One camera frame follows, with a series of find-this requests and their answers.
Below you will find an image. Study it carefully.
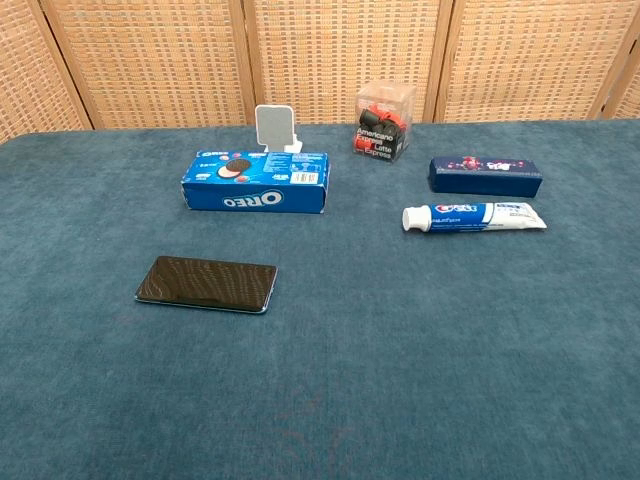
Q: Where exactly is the Crest toothpaste tube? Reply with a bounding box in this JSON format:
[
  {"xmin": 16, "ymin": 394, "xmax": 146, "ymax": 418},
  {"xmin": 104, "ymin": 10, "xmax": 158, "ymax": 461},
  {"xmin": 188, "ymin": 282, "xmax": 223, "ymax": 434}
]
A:
[{"xmin": 401, "ymin": 201, "xmax": 548, "ymax": 234}]

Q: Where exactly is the light blue smartphone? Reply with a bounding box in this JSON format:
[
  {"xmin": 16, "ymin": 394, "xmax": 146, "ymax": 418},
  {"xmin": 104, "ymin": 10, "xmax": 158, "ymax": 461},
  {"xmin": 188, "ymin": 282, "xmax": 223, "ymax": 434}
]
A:
[{"xmin": 134, "ymin": 255, "xmax": 279, "ymax": 316}]

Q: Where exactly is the teal table cloth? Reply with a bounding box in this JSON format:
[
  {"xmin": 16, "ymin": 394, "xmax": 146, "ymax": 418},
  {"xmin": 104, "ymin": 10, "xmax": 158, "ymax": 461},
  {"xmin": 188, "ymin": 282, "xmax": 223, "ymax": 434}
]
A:
[{"xmin": 0, "ymin": 118, "xmax": 640, "ymax": 480}]

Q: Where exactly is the blue Oreo cookie box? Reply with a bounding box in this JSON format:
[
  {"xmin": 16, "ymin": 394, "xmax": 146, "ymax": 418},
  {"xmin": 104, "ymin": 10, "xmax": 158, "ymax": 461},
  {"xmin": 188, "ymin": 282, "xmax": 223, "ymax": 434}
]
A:
[{"xmin": 180, "ymin": 149, "xmax": 332, "ymax": 215}]

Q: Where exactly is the dark blue rectangular box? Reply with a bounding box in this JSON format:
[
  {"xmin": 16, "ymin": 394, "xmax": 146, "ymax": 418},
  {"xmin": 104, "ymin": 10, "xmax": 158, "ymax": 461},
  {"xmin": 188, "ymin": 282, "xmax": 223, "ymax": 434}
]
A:
[{"xmin": 428, "ymin": 155, "xmax": 545, "ymax": 199}]

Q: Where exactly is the white phone stand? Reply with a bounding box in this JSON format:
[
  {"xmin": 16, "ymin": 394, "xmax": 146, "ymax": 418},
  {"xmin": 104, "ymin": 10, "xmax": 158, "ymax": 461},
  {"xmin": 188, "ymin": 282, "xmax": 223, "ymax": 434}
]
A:
[{"xmin": 254, "ymin": 103, "xmax": 305, "ymax": 154}]

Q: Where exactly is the woven wicker folding screen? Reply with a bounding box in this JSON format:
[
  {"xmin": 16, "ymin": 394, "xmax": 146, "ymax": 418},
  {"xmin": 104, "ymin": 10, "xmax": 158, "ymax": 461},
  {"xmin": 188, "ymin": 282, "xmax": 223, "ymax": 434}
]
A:
[{"xmin": 0, "ymin": 0, "xmax": 640, "ymax": 146}]

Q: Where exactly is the clear coffee capsule box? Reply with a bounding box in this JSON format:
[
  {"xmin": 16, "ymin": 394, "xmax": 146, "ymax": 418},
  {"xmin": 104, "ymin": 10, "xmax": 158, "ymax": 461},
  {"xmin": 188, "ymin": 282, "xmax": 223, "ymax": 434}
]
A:
[{"xmin": 353, "ymin": 79, "xmax": 418, "ymax": 162}]

